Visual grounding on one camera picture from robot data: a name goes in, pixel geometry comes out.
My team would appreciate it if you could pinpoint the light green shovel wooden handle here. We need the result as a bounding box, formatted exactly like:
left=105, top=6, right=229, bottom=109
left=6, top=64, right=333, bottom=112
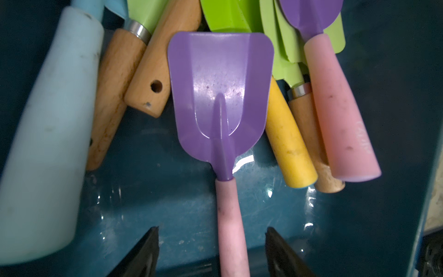
left=85, top=0, right=170, bottom=172

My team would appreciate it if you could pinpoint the bright green shovel yellow handle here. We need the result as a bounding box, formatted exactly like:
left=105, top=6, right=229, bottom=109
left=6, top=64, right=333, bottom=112
left=201, top=1, right=318, bottom=188

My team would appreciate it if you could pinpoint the light blue shovel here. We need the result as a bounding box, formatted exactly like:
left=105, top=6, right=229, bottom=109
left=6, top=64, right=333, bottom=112
left=1, top=1, right=106, bottom=265

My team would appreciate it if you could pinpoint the teal plastic storage box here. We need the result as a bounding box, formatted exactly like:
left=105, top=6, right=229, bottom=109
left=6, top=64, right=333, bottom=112
left=1, top=1, right=443, bottom=277

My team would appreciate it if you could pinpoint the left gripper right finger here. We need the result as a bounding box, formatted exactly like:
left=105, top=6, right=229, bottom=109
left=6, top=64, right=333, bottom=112
left=265, top=227, right=315, bottom=277

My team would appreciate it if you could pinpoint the purple shovel long pink handle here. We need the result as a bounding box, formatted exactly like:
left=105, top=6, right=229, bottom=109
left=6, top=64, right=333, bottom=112
left=167, top=32, right=274, bottom=277

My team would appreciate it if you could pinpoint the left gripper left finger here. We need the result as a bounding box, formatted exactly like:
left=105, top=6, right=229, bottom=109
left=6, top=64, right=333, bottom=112
left=108, top=226, right=159, bottom=277

